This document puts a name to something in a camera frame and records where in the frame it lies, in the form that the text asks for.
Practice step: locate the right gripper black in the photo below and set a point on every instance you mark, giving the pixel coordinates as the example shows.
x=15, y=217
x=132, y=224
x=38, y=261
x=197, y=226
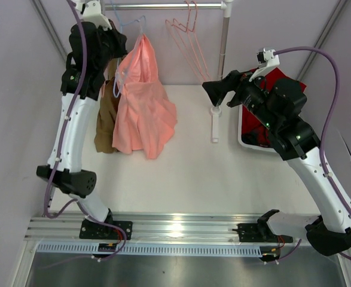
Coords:
x=219, y=89

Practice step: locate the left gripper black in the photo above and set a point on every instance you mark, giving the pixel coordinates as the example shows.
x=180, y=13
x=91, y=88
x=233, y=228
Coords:
x=118, y=38

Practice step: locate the pink skirt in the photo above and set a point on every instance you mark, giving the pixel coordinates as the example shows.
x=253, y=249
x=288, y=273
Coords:
x=146, y=118

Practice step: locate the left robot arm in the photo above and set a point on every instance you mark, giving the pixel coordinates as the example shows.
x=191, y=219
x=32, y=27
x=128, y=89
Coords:
x=63, y=171

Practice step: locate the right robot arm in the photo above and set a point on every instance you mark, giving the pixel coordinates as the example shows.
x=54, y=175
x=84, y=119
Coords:
x=296, y=142

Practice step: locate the pink hanger middle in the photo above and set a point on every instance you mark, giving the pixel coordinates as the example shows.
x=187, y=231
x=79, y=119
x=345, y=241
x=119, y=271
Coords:
x=187, y=51

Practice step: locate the pink hanger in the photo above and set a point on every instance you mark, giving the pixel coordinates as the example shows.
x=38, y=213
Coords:
x=197, y=45
x=187, y=51

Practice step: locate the pink hanger right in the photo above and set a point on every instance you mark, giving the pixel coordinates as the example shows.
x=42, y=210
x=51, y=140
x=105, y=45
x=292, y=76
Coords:
x=197, y=45

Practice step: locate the white laundry basket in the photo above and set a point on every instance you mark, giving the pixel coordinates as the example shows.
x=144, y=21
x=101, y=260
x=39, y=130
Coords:
x=252, y=135

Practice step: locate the red garment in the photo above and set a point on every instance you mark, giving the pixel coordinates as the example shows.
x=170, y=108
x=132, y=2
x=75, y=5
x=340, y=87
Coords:
x=267, y=82

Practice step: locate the tan brown garment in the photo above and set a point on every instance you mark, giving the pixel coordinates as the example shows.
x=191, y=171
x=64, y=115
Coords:
x=107, y=113

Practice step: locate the metal clothes rack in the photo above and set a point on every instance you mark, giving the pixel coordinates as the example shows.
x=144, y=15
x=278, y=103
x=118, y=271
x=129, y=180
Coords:
x=195, y=57

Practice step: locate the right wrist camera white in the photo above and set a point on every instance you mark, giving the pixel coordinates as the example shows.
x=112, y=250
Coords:
x=268, y=60

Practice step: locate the right black mount plate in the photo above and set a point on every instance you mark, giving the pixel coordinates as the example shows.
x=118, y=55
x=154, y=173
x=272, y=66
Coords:
x=255, y=233

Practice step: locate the black mount plate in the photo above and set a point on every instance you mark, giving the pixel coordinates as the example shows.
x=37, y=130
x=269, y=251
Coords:
x=94, y=231
x=255, y=233

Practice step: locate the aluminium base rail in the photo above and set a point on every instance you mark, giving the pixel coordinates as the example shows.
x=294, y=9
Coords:
x=162, y=228

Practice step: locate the left black mount plate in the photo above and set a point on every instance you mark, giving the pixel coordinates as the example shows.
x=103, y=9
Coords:
x=94, y=231

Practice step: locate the white slotted cable duct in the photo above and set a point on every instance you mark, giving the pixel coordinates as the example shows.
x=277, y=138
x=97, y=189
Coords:
x=155, y=249

